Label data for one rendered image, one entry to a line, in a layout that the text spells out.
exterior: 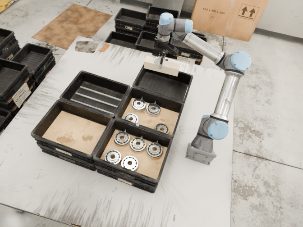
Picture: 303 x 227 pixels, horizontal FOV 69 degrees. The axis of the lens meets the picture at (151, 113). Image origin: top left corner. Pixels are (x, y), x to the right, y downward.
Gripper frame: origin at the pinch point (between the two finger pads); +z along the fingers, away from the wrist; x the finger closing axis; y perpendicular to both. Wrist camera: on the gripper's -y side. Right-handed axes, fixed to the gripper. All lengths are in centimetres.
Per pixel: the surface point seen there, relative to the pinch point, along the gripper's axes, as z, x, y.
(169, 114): 26.1, 20.0, -13.5
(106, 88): 25.9, 12.0, 37.8
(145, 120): 25.9, 30.7, 1.5
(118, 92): 25.8, 12.4, 27.6
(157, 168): 26, 62, -14
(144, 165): 26, 63, -6
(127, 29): 70, -132, 67
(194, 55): 57, -93, -24
